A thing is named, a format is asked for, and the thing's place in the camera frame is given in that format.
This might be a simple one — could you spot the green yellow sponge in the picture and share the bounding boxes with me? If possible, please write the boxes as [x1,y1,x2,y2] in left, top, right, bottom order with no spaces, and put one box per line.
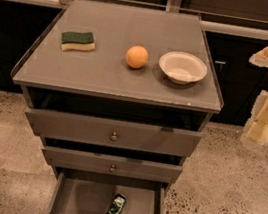
[61,31,95,52]

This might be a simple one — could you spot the grey drawer cabinet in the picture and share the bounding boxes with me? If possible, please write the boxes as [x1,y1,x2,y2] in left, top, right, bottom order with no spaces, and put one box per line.
[0,0,238,214]

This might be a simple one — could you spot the grey middle drawer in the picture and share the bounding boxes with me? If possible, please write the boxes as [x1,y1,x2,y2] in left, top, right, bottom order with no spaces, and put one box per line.
[42,146,182,184]

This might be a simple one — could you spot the metal middle drawer knob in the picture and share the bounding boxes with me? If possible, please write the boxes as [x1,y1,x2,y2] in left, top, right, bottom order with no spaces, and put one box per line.
[109,164,116,173]

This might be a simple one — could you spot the green soda can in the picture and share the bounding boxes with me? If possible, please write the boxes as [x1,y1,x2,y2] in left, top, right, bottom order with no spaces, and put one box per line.
[105,194,127,214]

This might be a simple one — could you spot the grey top drawer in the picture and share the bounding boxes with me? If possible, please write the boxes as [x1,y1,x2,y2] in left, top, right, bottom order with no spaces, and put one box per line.
[25,108,202,157]

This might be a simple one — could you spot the orange fruit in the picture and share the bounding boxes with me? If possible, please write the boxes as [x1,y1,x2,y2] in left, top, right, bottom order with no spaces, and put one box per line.
[125,46,149,69]

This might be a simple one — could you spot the white paper bowl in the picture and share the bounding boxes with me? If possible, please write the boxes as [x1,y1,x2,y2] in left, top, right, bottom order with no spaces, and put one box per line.
[158,51,208,85]

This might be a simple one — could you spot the grey drawer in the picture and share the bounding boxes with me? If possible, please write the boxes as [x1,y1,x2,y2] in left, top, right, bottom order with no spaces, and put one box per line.
[46,169,165,214]
[25,108,202,157]
[42,146,182,184]

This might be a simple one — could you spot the grey bottom drawer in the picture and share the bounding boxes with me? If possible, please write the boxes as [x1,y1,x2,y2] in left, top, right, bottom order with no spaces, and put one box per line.
[46,169,165,214]

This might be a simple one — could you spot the metal drawer knob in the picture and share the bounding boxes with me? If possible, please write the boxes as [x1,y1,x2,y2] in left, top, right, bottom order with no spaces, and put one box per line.
[110,132,118,142]
[109,164,116,173]

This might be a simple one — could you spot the metal top drawer knob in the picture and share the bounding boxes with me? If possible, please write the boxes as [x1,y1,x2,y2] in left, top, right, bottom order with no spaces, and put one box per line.
[110,132,118,142]

